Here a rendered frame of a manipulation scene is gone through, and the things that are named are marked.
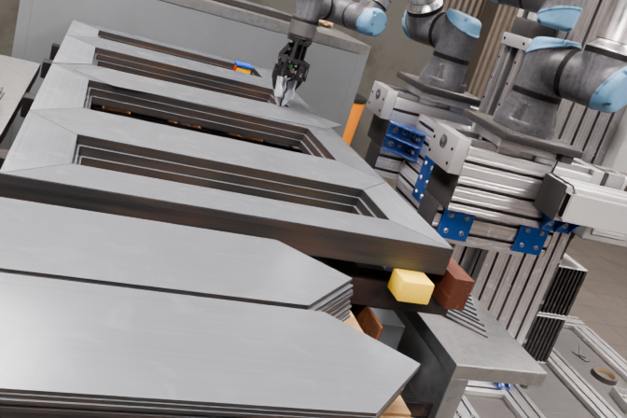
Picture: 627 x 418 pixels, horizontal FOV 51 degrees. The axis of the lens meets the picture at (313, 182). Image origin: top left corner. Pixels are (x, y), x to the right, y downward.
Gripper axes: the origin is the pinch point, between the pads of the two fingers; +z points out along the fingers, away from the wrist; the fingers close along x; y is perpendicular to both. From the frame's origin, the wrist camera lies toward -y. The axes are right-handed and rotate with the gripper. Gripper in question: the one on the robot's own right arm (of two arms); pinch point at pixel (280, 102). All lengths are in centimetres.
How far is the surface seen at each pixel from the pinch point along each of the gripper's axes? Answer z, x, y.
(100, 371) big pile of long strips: 2, -47, 131
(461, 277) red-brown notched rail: 5, 14, 93
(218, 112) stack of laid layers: 1.7, -21.1, 22.0
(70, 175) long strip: 1, -53, 87
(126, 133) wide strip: 1, -45, 60
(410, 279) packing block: 6, 4, 94
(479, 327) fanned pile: 19, 28, 85
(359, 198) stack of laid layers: 2, 3, 67
